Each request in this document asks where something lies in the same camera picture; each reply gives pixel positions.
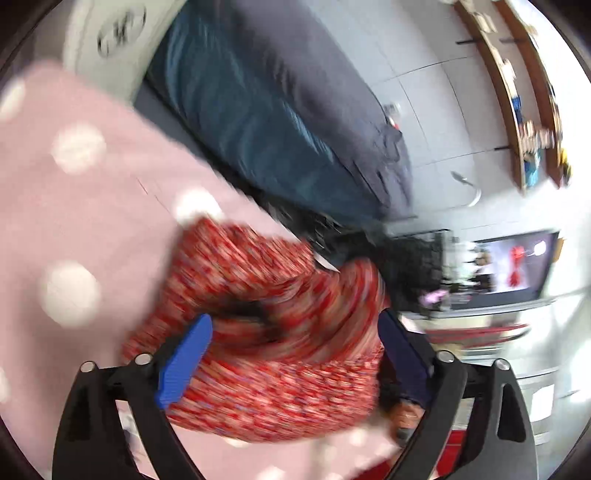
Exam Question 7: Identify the metal wall hook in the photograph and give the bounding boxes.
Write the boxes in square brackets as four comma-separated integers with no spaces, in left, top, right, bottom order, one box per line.
[450,171,481,208]

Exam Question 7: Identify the long wooden wall shelf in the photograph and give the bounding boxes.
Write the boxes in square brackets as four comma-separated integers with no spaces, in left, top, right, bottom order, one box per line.
[455,0,541,192]
[501,0,573,188]

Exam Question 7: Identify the red floral garment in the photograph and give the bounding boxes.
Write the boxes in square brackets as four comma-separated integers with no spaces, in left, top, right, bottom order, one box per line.
[121,217,393,444]

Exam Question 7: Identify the pink polka dot blanket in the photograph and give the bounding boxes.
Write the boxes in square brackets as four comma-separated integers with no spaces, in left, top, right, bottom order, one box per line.
[0,62,402,480]

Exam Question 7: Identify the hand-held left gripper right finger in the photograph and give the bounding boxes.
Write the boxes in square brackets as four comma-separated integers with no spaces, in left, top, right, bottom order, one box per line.
[378,308,539,480]

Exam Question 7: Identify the black metal rack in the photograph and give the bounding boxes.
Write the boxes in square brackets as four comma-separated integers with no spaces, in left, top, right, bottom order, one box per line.
[318,228,458,319]

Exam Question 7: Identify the white cabinet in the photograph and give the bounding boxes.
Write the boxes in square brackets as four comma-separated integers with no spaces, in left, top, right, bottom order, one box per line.
[416,295,583,444]

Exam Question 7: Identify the television screen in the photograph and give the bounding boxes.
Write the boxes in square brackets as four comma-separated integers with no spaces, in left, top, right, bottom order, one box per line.
[473,229,561,301]

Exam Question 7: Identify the teal cloth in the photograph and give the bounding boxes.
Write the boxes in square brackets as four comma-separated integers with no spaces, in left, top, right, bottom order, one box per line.
[145,9,386,222]

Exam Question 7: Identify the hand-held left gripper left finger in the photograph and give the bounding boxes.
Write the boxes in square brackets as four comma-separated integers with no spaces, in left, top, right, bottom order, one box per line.
[52,314,214,480]

